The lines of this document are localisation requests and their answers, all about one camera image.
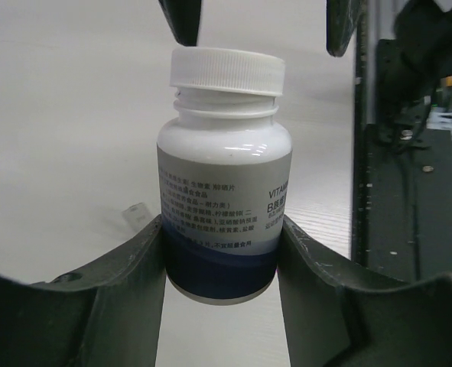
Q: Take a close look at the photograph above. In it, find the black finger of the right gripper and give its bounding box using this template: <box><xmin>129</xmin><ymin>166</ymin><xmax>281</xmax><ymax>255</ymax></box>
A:
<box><xmin>158</xmin><ymin>0</ymin><xmax>202</xmax><ymax>46</ymax></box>
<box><xmin>326</xmin><ymin>0</ymin><xmax>363</xmax><ymax>57</ymax></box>

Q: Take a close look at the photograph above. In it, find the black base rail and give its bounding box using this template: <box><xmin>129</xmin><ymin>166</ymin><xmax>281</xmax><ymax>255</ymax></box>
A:
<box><xmin>351</xmin><ymin>1</ymin><xmax>452</xmax><ymax>282</ymax></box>

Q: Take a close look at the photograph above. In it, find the white pill bottle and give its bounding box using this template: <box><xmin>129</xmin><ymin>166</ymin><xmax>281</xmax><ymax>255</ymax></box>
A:
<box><xmin>157</xmin><ymin>87</ymin><xmax>292</xmax><ymax>305</ymax></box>

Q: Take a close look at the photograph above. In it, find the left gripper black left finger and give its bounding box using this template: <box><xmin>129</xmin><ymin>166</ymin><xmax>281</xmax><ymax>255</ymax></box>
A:
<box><xmin>0</xmin><ymin>219</ymin><xmax>166</xmax><ymax>366</ymax></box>

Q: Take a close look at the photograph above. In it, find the white bottle cap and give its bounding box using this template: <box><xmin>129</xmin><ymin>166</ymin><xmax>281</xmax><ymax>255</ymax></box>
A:
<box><xmin>170</xmin><ymin>47</ymin><xmax>285</xmax><ymax>97</ymax></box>

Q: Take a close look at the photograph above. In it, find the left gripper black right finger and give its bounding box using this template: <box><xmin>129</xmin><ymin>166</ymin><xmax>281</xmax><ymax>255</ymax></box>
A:
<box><xmin>278</xmin><ymin>218</ymin><xmax>452</xmax><ymax>366</ymax></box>

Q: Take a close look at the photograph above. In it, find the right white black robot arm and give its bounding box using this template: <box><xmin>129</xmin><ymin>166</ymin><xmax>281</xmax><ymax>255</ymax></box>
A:
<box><xmin>158</xmin><ymin>1</ymin><xmax>452</xmax><ymax>153</ymax></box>

